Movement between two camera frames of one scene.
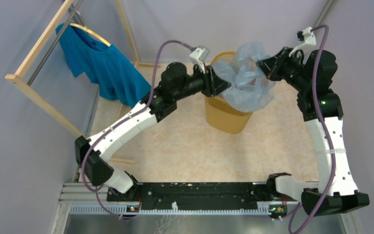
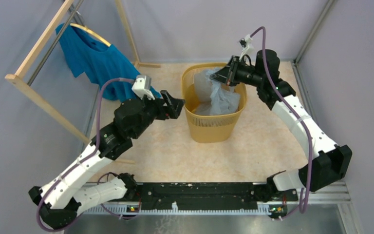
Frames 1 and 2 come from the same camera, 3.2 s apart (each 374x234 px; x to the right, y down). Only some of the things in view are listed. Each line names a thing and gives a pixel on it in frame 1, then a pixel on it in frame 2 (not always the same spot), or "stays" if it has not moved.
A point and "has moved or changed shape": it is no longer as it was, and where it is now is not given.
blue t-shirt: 118,78 stays
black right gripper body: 290,70 → 246,75
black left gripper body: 201,83 → 153,109
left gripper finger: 218,84 → 176,104
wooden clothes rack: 20,85 stays
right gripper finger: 269,66 → 226,74
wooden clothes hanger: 88,30 stays
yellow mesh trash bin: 221,114 → 206,128
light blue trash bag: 250,88 has moved or changed shape
